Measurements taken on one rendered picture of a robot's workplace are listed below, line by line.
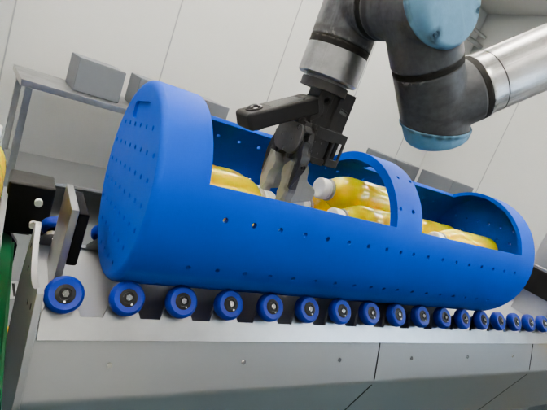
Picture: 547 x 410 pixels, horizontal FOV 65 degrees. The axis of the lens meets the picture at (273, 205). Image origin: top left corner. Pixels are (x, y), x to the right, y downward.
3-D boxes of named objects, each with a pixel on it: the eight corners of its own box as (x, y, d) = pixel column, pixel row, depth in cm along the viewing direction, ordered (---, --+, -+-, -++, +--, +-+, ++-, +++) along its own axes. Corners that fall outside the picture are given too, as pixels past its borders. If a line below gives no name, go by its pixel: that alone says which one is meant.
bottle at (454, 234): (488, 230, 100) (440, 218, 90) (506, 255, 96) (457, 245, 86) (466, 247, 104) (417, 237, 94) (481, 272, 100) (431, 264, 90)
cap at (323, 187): (323, 176, 79) (316, 173, 78) (334, 183, 76) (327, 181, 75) (315, 194, 80) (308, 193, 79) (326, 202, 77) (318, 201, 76)
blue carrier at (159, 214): (513, 332, 97) (553, 211, 94) (121, 318, 49) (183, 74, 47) (414, 285, 120) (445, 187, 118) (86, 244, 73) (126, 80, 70)
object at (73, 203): (68, 298, 57) (92, 212, 54) (48, 296, 56) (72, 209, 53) (63, 262, 65) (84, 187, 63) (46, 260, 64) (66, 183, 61)
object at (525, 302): (544, 324, 130) (569, 280, 126) (537, 324, 128) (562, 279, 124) (514, 307, 138) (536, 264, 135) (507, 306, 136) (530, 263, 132)
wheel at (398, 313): (401, 298, 85) (393, 299, 86) (389, 308, 82) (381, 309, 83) (410, 320, 84) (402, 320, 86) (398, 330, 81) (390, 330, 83)
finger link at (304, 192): (311, 227, 65) (326, 168, 64) (279, 220, 62) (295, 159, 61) (299, 222, 68) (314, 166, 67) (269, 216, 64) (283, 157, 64)
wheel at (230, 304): (238, 283, 64) (231, 285, 66) (213, 295, 61) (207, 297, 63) (249, 311, 64) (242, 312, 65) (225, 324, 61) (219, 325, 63)
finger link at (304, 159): (301, 192, 61) (317, 132, 61) (293, 189, 60) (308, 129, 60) (284, 187, 65) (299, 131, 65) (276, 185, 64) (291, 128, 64)
